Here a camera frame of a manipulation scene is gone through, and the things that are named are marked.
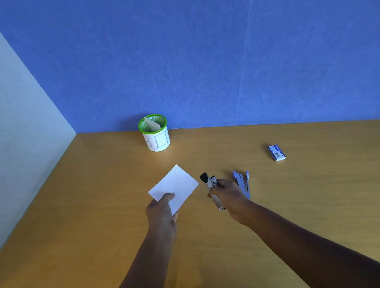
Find person's right hand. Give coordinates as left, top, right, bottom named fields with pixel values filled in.
left=208, top=175, right=259, bottom=231

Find person's left hand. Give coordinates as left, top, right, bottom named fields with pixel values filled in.
left=143, top=192, right=182, bottom=246

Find silver black stapler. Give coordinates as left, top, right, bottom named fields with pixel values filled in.
left=199, top=170, right=226, bottom=214

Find white paper sheet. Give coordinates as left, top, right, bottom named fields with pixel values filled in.
left=145, top=162, right=204, bottom=219

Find person's left forearm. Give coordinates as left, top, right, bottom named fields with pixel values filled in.
left=77, top=226, right=185, bottom=288

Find person's right forearm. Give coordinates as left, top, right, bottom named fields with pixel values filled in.
left=242, top=183, right=380, bottom=288

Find blue stapler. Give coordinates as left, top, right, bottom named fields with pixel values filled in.
left=233, top=169, right=253, bottom=202

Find green rimmed white mesh cup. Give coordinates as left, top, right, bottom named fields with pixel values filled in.
left=137, top=112, right=172, bottom=154

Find small blue staples box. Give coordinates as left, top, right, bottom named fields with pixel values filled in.
left=267, top=143, right=286, bottom=163

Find folded paper in cup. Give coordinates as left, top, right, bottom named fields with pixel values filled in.
left=143, top=114, right=162, bottom=134

